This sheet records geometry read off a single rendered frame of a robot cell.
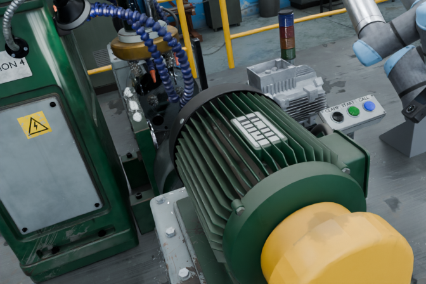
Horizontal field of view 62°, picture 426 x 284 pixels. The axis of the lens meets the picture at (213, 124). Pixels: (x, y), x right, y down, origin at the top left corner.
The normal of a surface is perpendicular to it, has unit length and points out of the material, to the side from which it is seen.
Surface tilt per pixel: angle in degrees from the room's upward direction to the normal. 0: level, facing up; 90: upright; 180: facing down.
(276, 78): 90
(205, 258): 0
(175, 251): 0
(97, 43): 90
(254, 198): 29
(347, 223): 6
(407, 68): 60
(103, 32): 90
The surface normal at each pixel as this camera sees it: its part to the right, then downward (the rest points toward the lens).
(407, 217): -0.16, -0.85
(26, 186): 0.32, 0.44
